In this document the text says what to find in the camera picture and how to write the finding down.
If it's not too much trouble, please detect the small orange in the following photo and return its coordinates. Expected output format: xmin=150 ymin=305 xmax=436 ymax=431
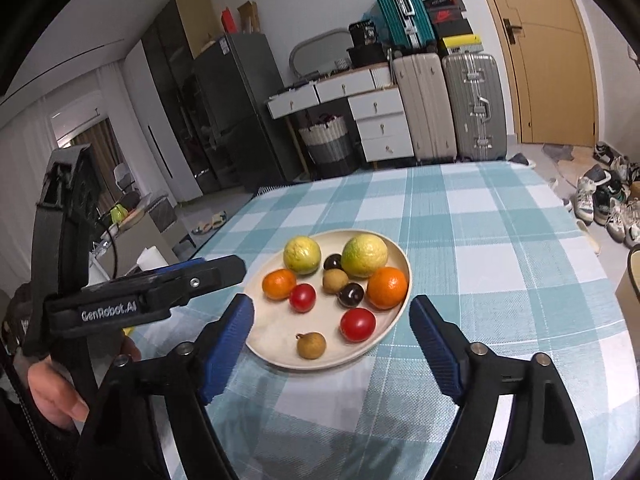
xmin=262 ymin=269 xmax=297 ymax=301

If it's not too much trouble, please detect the small red tomato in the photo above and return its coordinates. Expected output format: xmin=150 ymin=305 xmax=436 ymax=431
xmin=288 ymin=283 xmax=317 ymax=313

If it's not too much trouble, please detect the brown longan fruit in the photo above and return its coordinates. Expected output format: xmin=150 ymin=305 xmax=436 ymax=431
xmin=296 ymin=332 xmax=326 ymax=360

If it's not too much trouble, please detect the dark purple plum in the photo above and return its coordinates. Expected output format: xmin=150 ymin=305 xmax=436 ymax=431
xmin=323 ymin=254 xmax=343 ymax=270

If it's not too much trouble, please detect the brown kiwi-like fruit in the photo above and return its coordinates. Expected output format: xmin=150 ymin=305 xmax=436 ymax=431
xmin=322 ymin=269 xmax=349 ymax=295

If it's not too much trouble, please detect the large orange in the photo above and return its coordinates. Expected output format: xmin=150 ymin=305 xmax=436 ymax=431
xmin=366 ymin=266 xmax=408 ymax=310

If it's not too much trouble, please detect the person's left hand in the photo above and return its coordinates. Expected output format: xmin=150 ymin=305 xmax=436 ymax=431
xmin=25 ymin=335 xmax=142 ymax=430

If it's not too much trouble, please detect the white paper roll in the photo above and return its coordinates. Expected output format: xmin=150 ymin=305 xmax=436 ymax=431
xmin=137 ymin=246 xmax=168 ymax=271

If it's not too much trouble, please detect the cream oval plate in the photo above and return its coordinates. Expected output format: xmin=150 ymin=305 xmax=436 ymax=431
xmin=244 ymin=252 xmax=409 ymax=372

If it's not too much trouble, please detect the yellow-green lemon left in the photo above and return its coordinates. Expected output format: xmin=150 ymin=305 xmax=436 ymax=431
xmin=283 ymin=236 xmax=321 ymax=275

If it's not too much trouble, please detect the yellow-green lemon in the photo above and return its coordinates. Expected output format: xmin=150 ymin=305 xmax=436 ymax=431
xmin=283 ymin=236 xmax=321 ymax=275
xmin=341 ymin=233 xmax=388 ymax=278

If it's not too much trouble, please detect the yellow-green lemon right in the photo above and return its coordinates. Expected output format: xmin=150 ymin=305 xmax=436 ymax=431
xmin=341 ymin=233 xmax=388 ymax=278

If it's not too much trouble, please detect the woven laundry basket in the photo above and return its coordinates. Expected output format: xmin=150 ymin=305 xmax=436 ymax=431
xmin=298 ymin=114 xmax=358 ymax=179

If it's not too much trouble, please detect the dark grey refrigerator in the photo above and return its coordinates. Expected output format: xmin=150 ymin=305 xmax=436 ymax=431
xmin=193 ymin=32 xmax=303 ymax=192

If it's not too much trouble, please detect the black tall cabinet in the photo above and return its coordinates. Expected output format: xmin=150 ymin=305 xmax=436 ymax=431
xmin=142 ymin=0 xmax=229 ymax=195

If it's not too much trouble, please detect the white drawer desk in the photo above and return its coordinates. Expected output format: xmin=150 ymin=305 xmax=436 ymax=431
xmin=267 ymin=63 xmax=416 ymax=179

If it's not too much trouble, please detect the oval mirror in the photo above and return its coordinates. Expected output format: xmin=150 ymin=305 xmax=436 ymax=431
xmin=288 ymin=28 xmax=352 ymax=79

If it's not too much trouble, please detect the beige suitcase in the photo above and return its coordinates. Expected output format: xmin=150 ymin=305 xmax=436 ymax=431
xmin=393 ymin=53 xmax=458 ymax=164

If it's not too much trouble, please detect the teal suitcase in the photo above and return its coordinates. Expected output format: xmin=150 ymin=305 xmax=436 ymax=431
xmin=376 ymin=0 xmax=436 ymax=51

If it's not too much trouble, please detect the silver suitcase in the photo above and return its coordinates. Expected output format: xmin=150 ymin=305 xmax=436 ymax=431
xmin=442 ymin=53 xmax=508 ymax=162

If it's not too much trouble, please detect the wooden door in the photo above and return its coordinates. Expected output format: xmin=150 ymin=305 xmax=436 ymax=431
xmin=486 ymin=0 xmax=598 ymax=148

